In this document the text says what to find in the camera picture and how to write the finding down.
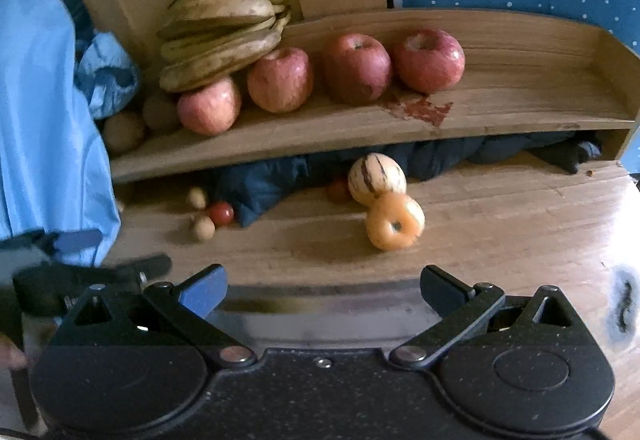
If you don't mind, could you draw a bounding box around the striped pepino melon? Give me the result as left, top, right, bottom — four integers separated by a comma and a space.
348, 153, 407, 207

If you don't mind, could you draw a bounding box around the red apple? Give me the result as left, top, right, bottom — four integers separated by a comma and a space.
177, 78, 242, 136
247, 47, 314, 113
323, 34, 392, 104
392, 29, 466, 94

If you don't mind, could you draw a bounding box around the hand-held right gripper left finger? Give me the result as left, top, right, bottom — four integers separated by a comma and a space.
57, 264, 257, 368

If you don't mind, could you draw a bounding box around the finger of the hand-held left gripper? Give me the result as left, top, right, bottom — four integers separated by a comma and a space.
80, 255, 173, 290
12, 229, 104, 257

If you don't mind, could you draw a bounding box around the person's left hand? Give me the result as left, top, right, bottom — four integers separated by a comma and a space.
0, 335, 29, 371

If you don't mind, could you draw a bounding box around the bunch of yellow bananas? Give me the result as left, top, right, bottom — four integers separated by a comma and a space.
157, 0, 292, 94

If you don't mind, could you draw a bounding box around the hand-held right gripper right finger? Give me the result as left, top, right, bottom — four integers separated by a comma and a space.
389, 265, 583, 368

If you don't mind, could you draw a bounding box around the light blue hanging cloth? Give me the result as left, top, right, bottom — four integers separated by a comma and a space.
0, 0, 123, 266

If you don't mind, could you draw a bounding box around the dark blue cloth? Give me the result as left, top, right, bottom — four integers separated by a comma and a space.
215, 130, 603, 227

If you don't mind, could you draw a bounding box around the brown kiwi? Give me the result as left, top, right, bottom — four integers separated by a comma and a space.
142, 93, 181, 131
102, 110, 147, 156

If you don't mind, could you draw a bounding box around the crumpled blue plastic bag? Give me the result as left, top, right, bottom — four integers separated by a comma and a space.
75, 33, 141, 118

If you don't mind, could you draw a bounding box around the curved wooden shelf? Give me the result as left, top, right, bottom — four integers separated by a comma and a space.
107, 8, 638, 183

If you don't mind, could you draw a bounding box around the metal tray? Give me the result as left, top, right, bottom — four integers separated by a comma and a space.
207, 276, 506, 352

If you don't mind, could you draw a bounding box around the small red tomato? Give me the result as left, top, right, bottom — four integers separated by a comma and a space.
209, 201, 235, 227
327, 177, 352, 202

